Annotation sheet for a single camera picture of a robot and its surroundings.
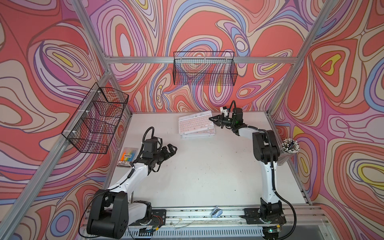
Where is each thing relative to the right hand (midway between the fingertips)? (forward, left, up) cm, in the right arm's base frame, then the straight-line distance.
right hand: (209, 121), depth 99 cm
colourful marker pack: (-19, +53, -9) cm, 57 cm away
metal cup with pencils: (-23, -43, +1) cm, 49 cm away
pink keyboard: (+1, +10, -2) cm, 10 cm away
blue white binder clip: (-52, +1, -11) cm, 54 cm away
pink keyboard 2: (-3, +1, -9) cm, 10 cm away
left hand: (-21, +23, -2) cm, 32 cm away
